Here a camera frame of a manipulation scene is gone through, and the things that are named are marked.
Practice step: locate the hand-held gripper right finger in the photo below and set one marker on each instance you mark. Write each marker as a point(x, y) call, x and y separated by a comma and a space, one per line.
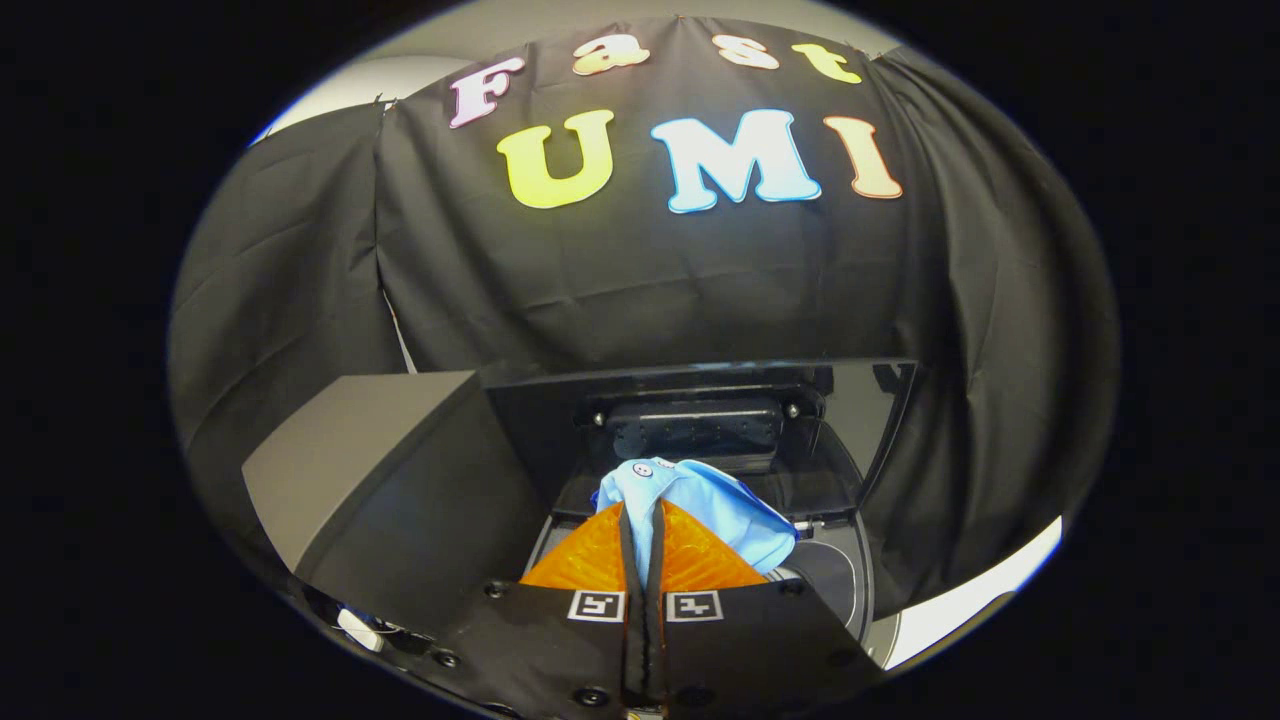
point(750, 650)

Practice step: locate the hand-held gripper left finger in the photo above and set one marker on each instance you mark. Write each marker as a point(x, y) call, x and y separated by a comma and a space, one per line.
point(540, 650)

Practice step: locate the dark grey washing machine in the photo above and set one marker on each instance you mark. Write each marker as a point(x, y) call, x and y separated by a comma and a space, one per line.
point(835, 575)

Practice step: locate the light blue polo shirt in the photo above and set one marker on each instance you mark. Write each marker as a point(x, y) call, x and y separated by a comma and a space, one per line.
point(720, 510)

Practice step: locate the grey cabinet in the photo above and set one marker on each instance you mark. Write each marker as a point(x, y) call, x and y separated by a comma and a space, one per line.
point(380, 470)

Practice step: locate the black backdrop cloth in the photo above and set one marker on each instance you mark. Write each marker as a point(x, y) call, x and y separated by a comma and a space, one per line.
point(650, 280)

